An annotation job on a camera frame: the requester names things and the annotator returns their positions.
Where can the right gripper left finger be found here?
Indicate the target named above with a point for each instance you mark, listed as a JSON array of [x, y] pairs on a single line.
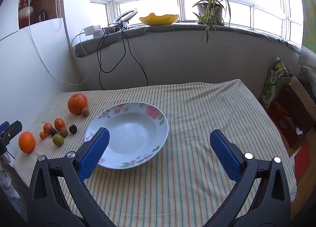
[[57, 193]]

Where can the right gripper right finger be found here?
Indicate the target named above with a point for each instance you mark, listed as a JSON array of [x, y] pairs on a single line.
[[260, 196]]

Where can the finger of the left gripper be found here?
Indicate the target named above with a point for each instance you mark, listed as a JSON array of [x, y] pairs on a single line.
[[11, 131]]

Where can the large smooth orange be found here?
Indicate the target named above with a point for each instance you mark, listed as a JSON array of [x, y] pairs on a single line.
[[26, 142]]

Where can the tiny orange kumquat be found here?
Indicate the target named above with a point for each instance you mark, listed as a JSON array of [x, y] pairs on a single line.
[[42, 135]]

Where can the dark plum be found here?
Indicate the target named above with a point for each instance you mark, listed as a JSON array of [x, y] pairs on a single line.
[[53, 132], [73, 128]]

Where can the green yellow plum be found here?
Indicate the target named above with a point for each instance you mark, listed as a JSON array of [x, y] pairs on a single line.
[[58, 140]]

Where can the medium tangerine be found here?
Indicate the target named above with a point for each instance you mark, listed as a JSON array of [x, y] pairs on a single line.
[[59, 123]]

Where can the large orange with stem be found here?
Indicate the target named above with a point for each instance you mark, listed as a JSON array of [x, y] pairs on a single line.
[[76, 103]]

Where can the brown kiwi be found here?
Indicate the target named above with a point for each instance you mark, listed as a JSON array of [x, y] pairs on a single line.
[[85, 112], [63, 132]]

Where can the floral white ceramic plate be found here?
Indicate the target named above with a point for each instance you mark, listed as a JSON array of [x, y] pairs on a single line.
[[138, 131]]

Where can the white cabinet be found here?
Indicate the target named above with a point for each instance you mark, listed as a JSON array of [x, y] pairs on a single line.
[[35, 66]]

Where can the striped tablecloth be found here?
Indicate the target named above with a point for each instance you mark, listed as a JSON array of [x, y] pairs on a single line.
[[185, 183]]

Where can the cardboard box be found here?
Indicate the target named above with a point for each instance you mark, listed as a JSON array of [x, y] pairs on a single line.
[[293, 112]]

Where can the red white vase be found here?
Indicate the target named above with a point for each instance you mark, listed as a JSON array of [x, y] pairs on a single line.
[[25, 13]]

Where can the yellow melon rind bowl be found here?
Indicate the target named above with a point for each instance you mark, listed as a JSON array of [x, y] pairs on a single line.
[[154, 20]]

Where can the potted spider plant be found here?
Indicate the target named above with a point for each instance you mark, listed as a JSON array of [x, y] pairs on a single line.
[[210, 14]]

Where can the ring light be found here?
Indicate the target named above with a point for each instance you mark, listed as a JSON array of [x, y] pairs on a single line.
[[123, 19]]

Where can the wall map poster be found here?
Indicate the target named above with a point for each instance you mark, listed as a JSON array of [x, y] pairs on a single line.
[[309, 24]]

